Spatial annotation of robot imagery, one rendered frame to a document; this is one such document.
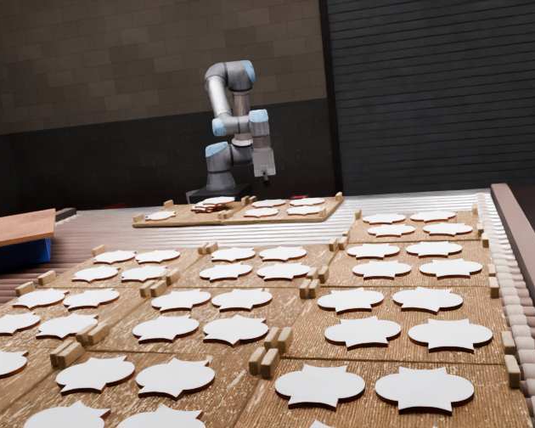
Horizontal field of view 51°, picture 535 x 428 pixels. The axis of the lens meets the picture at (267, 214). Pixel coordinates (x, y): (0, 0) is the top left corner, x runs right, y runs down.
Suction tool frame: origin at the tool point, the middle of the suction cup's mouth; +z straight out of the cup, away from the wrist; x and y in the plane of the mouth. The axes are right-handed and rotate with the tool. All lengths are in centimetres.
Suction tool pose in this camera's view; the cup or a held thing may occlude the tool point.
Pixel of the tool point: (267, 185)
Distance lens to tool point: 237.1
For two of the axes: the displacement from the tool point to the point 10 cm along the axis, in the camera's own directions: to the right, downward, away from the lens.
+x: 0.7, -2.2, 9.7
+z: 1.2, 9.7, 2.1
